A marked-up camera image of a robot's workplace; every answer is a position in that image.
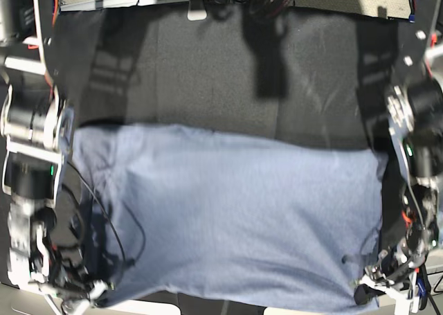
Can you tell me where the light blue t-shirt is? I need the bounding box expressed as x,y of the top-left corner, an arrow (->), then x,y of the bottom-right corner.
73,125 -> 386,314

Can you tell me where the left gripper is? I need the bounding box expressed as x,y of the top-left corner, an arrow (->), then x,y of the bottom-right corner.
354,245 -> 428,305

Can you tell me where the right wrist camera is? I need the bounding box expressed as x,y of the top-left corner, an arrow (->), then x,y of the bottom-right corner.
61,299 -> 91,315

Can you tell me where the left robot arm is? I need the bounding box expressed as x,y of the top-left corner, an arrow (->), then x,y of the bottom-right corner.
354,0 -> 442,314

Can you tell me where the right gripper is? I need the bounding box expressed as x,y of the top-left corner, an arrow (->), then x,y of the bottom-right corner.
29,245 -> 111,308

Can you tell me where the white camera stand base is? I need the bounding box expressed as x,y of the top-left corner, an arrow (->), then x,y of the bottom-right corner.
187,0 -> 208,21

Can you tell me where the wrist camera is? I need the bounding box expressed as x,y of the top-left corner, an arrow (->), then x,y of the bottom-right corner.
394,290 -> 420,315
61,299 -> 91,315

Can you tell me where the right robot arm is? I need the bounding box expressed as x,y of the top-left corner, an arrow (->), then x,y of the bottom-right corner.
1,0 -> 110,314

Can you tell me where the black table cloth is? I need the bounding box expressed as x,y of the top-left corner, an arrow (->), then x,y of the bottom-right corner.
44,6 -> 443,309

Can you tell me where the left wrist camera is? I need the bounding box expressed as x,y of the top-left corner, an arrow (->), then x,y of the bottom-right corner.
394,290 -> 420,315

